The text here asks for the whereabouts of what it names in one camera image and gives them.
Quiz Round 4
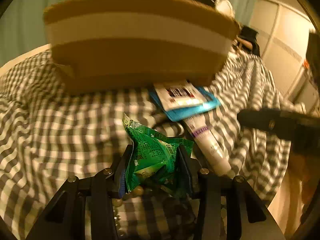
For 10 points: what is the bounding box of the white wardrobe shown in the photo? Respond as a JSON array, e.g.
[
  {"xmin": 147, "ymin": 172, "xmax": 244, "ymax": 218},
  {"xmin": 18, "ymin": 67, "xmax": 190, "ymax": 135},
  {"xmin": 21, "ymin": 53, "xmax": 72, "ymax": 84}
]
[{"xmin": 250, "ymin": 0, "xmax": 320, "ymax": 110}]

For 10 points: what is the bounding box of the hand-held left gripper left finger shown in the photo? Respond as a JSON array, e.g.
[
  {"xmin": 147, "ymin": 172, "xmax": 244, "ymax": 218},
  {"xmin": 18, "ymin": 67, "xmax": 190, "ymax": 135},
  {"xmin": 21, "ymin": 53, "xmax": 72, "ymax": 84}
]
[{"xmin": 26, "ymin": 144, "xmax": 133, "ymax": 240}]

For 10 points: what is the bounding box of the black hat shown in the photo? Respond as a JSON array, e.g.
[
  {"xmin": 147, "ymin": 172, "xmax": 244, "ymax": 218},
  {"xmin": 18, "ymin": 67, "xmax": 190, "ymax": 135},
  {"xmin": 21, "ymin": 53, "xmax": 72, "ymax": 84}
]
[{"xmin": 241, "ymin": 26, "xmax": 261, "ymax": 55}]

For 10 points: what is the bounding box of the bead bracelet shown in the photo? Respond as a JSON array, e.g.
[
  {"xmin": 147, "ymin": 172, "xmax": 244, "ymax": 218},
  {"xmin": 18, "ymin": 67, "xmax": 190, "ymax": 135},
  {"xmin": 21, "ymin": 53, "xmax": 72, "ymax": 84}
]
[{"xmin": 111, "ymin": 186, "xmax": 150, "ymax": 233}]

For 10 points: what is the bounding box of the green snack packet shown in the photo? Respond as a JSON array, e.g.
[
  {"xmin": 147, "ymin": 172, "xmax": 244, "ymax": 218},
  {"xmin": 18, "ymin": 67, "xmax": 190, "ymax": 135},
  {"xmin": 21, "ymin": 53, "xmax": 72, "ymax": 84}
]
[{"xmin": 122, "ymin": 113, "xmax": 195, "ymax": 198}]

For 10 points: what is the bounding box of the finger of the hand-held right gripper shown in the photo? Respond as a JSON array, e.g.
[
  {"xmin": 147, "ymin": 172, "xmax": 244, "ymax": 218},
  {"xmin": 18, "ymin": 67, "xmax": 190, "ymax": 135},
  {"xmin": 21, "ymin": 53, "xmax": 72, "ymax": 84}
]
[{"xmin": 237, "ymin": 107, "xmax": 320, "ymax": 153}]

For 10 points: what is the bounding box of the blue flat packet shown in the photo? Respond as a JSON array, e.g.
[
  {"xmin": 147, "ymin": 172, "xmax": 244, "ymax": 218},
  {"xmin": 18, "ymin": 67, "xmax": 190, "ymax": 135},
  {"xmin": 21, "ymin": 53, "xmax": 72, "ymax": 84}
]
[{"xmin": 149, "ymin": 86, "xmax": 222, "ymax": 122}]

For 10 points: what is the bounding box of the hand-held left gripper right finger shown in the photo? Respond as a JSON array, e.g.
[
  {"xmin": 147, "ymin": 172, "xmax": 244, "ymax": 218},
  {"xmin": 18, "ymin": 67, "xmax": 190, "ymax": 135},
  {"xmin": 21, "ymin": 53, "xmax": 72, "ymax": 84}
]
[{"xmin": 176, "ymin": 145, "xmax": 286, "ymax": 240}]

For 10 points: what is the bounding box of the white sachet with label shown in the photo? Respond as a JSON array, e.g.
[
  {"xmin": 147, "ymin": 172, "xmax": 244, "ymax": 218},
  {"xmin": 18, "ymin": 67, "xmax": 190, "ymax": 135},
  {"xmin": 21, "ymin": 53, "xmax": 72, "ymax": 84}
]
[{"xmin": 153, "ymin": 79, "xmax": 205, "ymax": 111}]

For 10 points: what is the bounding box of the brown cardboard box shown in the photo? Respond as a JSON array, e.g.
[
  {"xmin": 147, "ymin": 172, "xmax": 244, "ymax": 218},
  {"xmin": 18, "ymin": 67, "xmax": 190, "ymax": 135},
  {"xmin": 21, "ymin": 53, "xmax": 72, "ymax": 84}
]
[{"xmin": 43, "ymin": 0, "xmax": 241, "ymax": 96}]

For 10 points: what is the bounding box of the green curtain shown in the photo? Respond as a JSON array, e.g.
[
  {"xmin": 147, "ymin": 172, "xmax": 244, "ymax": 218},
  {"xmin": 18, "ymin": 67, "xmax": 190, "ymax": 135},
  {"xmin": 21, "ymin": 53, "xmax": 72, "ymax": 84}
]
[
  {"xmin": 0, "ymin": 0, "xmax": 139, "ymax": 68},
  {"xmin": 222, "ymin": 0, "xmax": 259, "ymax": 23}
]

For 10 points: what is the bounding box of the grey white checked blanket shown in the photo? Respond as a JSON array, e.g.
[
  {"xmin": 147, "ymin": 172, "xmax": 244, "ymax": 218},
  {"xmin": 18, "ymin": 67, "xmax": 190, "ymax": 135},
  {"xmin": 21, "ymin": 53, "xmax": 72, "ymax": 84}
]
[{"xmin": 0, "ymin": 47, "xmax": 292, "ymax": 240}]

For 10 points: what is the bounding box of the white tube with purple band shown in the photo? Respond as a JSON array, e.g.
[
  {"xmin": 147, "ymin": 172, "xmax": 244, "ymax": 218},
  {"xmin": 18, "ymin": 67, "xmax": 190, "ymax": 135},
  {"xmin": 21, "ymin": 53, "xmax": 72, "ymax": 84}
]
[{"xmin": 182, "ymin": 115, "xmax": 232, "ymax": 178}]

